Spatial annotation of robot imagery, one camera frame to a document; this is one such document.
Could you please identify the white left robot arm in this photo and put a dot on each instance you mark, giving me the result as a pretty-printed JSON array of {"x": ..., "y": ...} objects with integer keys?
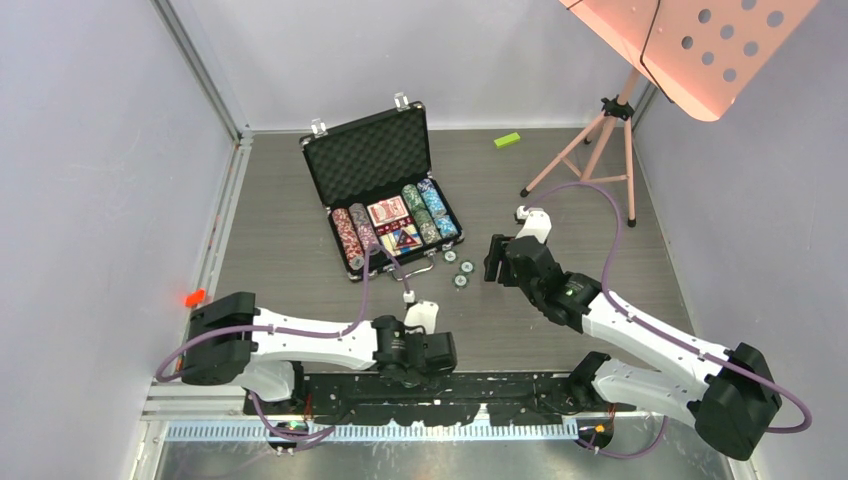
[{"x": 232, "y": 341}]

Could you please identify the blue-orange chip row in case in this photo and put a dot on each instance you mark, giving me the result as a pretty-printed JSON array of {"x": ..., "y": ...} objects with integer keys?
[{"x": 363, "y": 226}]

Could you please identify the card deck in case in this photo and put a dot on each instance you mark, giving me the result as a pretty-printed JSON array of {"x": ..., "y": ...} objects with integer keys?
[{"x": 402, "y": 240}]

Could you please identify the pink tripod stand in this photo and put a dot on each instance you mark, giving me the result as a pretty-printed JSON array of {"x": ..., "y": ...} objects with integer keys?
[{"x": 614, "y": 111}]

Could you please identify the blue chip row in case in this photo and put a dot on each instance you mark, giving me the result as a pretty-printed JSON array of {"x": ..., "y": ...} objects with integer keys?
[{"x": 437, "y": 209}]

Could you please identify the red playing card box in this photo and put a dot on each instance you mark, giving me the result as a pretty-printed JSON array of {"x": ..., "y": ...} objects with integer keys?
[{"x": 388, "y": 210}]

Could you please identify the black poker set case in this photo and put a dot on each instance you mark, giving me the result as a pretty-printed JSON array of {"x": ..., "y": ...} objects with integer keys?
[{"x": 371, "y": 159}]

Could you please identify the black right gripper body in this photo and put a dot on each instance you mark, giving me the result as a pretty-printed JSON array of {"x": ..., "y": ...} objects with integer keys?
[{"x": 508, "y": 277}]

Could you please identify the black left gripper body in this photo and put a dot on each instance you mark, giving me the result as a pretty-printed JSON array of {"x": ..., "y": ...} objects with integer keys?
[{"x": 420, "y": 371}]

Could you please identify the green chip row in case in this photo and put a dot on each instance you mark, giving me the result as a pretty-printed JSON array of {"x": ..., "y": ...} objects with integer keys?
[{"x": 416, "y": 205}]

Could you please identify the orange clip on rail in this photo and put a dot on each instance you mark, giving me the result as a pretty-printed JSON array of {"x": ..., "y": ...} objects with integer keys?
[{"x": 195, "y": 298}]

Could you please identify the red white chip roll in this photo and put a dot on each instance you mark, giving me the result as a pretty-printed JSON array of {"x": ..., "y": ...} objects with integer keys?
[{"x": 347, "y": 233}]

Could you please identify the green 20 chip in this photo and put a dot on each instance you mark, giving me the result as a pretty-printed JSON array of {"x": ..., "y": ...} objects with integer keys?
[
  {"x": 460, "y": 281},
  {"x": 450, "y": 256},
  {"x": 467, "y": 267}
]

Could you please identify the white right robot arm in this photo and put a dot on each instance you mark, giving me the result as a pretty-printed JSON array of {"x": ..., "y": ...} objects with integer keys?
[{"x": 725, "y": 394}]

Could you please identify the green block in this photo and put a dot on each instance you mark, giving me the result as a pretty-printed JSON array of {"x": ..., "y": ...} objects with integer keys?
[{"x": 507, "y": 140}]

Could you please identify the green chip stack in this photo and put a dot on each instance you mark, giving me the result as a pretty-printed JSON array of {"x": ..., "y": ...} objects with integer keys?
[{"x": 429, "y": 233}]

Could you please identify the pink perforated panel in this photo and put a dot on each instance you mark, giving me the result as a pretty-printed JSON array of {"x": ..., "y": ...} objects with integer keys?
[{"x": 701, "y": 54}]

